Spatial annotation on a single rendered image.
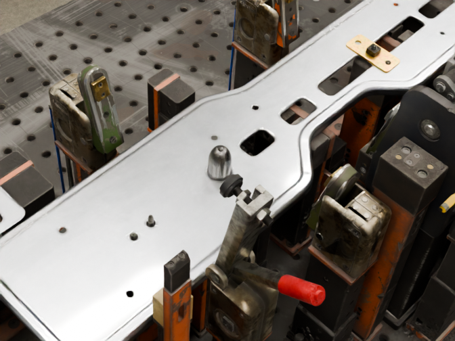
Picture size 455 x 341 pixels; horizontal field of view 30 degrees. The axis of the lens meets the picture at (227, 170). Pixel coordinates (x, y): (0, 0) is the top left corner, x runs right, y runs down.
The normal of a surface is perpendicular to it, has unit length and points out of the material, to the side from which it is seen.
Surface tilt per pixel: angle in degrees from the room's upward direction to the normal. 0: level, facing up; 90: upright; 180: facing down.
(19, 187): 0
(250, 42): 90
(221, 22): 0
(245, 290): 0
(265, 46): 90
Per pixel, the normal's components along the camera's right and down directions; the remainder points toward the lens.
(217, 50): 0.05, -0.62
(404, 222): -0.70, 0.54
